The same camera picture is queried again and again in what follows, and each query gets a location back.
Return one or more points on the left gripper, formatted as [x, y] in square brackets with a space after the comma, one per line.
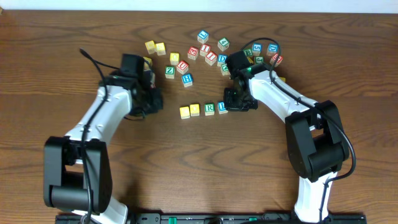
[156, 99]

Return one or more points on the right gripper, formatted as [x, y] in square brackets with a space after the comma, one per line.
[237, 104]

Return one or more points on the blue l block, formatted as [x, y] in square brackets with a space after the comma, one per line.
[221, 108]
[203, 36]

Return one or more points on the green R block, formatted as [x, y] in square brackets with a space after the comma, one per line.
[209, 109]

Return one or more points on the yellow C block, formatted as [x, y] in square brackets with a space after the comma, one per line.
[185, 112]

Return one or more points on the yellow O block front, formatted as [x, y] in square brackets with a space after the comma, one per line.
[194, 110]

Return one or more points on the yellow o block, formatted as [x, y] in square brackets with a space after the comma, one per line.
[174, 58]
[194, 110]

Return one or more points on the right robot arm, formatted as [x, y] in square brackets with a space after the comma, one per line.
[316, 145]

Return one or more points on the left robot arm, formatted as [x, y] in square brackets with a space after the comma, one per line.
[77, 175]

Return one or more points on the green N block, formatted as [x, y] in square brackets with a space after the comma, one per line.
[224, 70]

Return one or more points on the green Z block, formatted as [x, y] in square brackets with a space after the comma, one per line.
[170, 72]

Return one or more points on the blue d block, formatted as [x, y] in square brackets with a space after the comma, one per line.
[272, 49]
[221, 59]

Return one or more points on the green J block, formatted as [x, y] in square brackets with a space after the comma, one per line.
[258, 60]

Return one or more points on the blue H block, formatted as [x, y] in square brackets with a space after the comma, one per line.
[187, 80]

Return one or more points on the red I block front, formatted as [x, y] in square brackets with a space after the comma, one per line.
[211, 58]

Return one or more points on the red i block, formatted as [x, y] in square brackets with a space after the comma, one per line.
[205, 49]
[211, 58]

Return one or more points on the green B block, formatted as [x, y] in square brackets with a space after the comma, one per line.
[248, 52]

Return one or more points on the red U block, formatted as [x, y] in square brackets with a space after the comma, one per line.
[182, 67]

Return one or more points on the yellow block back left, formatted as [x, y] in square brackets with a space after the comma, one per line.
[150, 46]

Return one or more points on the yellow block back right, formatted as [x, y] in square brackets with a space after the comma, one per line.
[160, 48]

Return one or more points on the green 4 block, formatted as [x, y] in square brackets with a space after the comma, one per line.
[223, 44]

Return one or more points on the blue 5 block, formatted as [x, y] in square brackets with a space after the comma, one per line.
[256, 49]

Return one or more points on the red M block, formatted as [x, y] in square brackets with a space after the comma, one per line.
[276, 60]

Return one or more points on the red I block back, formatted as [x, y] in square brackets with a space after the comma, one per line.
[205, 49]

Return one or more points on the red E block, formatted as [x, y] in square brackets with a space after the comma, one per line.
[193, 53]

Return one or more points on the blue D block right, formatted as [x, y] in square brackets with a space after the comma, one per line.
[272, 49]

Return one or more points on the blue L block back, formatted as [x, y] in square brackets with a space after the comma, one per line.
[203, 36]

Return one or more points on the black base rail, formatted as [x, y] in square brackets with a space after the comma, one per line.
[278, 218]

